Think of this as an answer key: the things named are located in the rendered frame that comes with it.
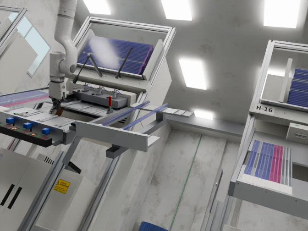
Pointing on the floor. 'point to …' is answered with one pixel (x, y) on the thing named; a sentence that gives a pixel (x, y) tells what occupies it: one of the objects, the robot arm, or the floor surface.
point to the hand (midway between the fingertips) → (57, 106)
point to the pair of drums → (150, 227)
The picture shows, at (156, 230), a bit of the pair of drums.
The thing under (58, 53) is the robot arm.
